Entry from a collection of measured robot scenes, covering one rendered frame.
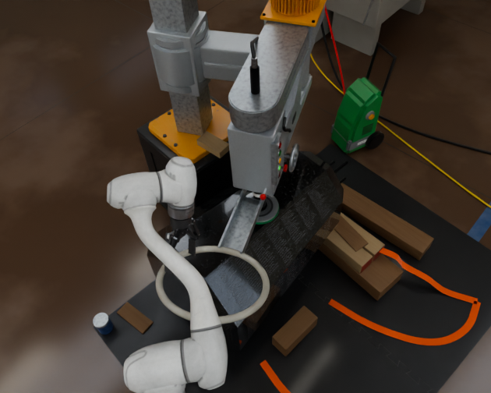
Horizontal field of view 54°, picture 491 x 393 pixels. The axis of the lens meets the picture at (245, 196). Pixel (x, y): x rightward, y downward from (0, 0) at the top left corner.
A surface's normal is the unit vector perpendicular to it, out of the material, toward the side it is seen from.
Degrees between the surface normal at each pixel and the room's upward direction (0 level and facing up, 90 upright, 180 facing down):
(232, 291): 45
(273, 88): 0
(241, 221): 2
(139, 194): 39
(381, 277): 0
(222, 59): 90
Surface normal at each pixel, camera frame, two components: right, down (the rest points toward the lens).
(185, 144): -0.04, -0.61
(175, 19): -0.29, 0.76
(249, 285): 0.47, -0.06
